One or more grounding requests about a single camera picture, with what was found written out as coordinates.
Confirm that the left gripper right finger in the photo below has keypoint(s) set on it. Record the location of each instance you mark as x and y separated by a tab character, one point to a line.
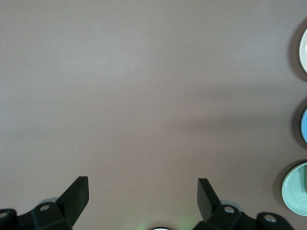
211	206

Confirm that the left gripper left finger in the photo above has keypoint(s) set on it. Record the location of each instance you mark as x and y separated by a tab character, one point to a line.
69	203

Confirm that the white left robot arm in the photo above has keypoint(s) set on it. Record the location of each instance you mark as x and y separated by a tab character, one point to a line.
160	228

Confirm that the light green plate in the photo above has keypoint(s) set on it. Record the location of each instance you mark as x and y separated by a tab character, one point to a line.
293	191

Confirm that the blue plate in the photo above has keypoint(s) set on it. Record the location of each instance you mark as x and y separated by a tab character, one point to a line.
304	125

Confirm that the beige plate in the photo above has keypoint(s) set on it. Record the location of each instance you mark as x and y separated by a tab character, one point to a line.
303	51

